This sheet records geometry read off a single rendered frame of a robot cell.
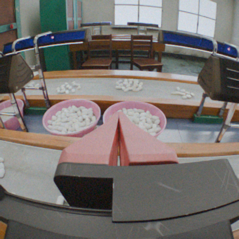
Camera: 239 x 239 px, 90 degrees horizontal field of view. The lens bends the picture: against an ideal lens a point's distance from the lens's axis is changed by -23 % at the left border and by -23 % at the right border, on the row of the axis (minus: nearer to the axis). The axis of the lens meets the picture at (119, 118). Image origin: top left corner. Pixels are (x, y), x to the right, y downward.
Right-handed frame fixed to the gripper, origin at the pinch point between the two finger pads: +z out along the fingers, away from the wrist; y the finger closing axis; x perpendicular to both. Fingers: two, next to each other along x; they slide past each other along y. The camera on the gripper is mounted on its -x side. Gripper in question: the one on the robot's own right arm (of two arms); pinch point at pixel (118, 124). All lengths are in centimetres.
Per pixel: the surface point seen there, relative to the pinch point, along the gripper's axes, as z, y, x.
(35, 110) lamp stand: 58, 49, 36
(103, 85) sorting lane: 81, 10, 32
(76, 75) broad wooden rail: 95, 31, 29
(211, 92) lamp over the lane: 10.7, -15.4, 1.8
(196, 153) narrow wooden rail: 22.3, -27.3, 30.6
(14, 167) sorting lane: 16, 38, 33
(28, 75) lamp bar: 17.8, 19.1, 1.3
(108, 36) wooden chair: 256, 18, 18
